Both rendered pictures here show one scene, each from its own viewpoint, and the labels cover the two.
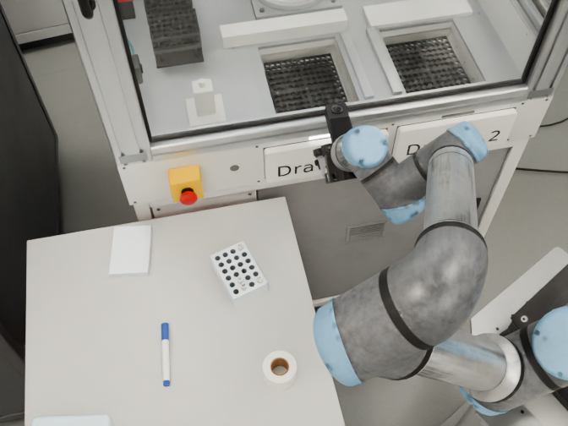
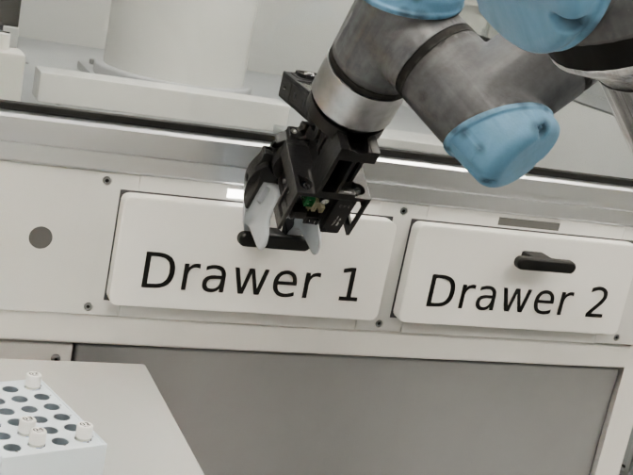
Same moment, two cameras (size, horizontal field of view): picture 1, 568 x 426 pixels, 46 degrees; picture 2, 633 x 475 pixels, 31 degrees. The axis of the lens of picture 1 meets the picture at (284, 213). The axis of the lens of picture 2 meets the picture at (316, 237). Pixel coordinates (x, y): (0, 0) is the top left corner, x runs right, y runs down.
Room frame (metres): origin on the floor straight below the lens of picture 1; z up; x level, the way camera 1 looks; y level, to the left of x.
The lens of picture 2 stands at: (-0.10, 0.08, 1.19)
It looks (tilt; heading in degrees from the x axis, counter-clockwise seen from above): 14 degrees down; 348
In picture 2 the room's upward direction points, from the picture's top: 11 degrees clockwise
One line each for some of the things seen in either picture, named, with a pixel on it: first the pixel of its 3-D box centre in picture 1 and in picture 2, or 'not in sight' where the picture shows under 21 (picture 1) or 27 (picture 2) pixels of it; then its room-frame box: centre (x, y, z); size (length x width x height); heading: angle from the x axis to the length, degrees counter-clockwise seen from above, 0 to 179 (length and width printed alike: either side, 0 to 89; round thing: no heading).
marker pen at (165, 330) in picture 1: (165, 353); not in sight; (0.54, 0.25, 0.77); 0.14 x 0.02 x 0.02; 7
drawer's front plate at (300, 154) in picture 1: (325, 156); (256, 259); (0.99, -0.10, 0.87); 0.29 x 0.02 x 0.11; 102
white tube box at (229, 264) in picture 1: (238, 273); (20, 436); (0.73, 0.10, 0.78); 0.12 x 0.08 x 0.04; 28
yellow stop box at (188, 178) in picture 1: (186, 184); not in sight; (0.91, 0.22, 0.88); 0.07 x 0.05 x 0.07; 102
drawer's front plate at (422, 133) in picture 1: (453, 135); (519, 280); (1.05, -0.41, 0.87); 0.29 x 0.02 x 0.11; 102
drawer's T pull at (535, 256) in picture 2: not in sight; (539, 261); (1.03, -0.41, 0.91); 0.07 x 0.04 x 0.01; 102
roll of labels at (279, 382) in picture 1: (280, 370); not in sight; (0.50, 0.01, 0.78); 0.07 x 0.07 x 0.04
